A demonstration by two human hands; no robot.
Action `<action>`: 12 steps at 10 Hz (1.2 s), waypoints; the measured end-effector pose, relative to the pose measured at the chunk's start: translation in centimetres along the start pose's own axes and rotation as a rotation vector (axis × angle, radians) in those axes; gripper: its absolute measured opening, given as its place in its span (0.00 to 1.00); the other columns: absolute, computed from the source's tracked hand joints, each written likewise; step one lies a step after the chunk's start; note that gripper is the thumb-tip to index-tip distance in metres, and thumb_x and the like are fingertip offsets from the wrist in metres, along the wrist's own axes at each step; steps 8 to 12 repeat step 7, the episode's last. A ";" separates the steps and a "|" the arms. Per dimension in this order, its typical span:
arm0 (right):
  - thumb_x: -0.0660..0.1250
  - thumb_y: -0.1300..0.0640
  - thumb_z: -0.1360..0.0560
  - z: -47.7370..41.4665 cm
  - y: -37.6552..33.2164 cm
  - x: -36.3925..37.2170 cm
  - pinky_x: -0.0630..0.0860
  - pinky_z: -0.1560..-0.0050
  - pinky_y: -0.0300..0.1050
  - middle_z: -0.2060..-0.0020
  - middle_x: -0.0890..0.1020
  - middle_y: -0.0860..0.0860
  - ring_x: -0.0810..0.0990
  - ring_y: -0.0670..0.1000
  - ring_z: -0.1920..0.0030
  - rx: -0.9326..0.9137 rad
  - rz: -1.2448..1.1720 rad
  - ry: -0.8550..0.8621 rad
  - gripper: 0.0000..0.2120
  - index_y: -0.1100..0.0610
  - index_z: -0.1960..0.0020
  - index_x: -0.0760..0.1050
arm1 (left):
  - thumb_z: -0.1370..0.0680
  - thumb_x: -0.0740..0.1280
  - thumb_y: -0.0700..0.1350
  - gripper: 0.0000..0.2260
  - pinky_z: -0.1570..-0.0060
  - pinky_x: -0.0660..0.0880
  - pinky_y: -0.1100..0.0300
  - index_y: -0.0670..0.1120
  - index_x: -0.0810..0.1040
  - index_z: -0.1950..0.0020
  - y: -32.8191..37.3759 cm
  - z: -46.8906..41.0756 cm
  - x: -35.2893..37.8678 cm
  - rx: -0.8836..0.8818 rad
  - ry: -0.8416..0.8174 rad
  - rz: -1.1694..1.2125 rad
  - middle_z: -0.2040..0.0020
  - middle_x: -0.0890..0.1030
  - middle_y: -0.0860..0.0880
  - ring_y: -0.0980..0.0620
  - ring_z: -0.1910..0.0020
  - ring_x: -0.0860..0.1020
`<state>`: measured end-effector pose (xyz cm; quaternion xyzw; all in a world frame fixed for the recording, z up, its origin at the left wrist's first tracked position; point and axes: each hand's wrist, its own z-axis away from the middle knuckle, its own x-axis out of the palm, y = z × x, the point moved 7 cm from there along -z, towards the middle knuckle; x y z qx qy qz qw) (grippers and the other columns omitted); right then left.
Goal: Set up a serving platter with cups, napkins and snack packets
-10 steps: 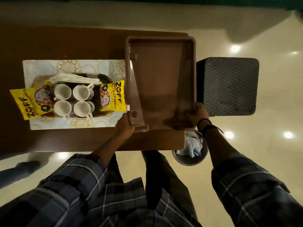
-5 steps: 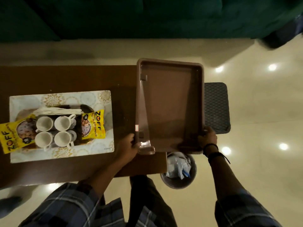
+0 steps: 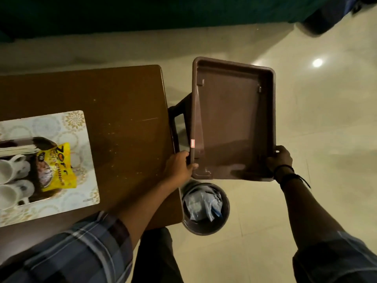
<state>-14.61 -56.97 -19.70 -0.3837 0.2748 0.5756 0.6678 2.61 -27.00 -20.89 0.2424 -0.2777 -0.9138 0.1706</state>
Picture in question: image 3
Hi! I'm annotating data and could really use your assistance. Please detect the person's right hand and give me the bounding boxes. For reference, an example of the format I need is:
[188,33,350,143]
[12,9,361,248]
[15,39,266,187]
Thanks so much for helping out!
[266,145,293,174]

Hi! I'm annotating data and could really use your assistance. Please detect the person's left hand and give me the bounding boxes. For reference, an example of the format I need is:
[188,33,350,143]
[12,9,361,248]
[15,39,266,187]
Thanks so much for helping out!
[163,150,199,189]

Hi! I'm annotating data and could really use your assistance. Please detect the brown plastic tray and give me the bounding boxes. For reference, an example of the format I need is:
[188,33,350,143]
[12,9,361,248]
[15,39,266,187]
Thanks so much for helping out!
[190,57,276,182]

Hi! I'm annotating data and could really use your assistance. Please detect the yellow snack packet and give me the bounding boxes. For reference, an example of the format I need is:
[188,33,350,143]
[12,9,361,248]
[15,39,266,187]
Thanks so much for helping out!
[38,142,78,193]

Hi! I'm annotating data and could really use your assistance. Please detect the leaf print serving tray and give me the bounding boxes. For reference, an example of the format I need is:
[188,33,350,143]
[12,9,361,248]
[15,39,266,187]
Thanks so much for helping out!
[0,137,64,208]

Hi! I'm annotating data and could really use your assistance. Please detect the floral placemat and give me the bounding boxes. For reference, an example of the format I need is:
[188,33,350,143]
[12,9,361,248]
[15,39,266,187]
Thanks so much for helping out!
[0,110,101,228]

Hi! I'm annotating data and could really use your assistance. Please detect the white paper napkins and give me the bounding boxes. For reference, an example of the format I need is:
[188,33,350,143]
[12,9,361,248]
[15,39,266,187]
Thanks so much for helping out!
[0,145,40,158]

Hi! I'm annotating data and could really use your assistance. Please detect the white ceramic cup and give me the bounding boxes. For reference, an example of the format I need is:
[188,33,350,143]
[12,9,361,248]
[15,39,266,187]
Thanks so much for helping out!
[0,179,35,210]
[0,154,31,185]

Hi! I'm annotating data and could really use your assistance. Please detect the person's left forearm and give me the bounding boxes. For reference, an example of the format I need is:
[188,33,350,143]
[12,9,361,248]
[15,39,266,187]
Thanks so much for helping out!
[117,176,180,248]

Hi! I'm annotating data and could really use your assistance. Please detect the person's right forearm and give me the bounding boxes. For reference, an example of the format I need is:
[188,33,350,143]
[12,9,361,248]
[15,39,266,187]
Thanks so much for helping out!
[281,179,345,251]

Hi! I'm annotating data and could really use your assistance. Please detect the thin black wristband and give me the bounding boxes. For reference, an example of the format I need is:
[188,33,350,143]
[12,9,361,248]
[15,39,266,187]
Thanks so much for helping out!
[273,165,295,180]

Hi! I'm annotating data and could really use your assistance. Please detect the black plastic stool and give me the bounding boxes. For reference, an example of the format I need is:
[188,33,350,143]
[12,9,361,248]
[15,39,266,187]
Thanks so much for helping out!
[168,92,194,155]

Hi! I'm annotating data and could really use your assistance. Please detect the round metal waste bin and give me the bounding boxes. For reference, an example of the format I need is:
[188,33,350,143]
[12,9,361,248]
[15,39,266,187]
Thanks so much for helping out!
[179,179,230,236]

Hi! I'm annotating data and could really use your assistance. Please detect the brown wooden table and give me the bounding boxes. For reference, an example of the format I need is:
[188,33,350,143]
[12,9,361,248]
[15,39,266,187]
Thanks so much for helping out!
[0,64,184,263]

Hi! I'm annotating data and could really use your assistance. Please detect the dark trousers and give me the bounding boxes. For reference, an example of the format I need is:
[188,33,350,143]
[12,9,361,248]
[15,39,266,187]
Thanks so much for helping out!
[131,227,185,283]

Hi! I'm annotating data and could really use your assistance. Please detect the plaid shirt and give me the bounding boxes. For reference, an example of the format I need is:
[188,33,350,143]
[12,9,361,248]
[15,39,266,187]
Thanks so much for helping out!
[0,210,377,283]

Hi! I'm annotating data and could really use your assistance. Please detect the black and blue backpack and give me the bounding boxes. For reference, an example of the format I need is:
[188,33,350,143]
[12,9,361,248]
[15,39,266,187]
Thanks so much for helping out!
[302,0,359,36]

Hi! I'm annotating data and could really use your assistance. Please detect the long green sofa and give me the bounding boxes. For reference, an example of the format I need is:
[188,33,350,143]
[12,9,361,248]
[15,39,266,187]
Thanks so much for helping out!
[0,0,330,42]

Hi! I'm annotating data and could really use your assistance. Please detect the black bag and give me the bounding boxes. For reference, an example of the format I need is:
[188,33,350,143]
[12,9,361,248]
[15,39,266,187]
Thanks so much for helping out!
[352,0,377,14]

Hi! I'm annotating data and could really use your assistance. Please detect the black beaded bracelet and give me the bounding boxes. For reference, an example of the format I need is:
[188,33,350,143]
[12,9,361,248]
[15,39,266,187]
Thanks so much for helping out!
[278,173,311,191]

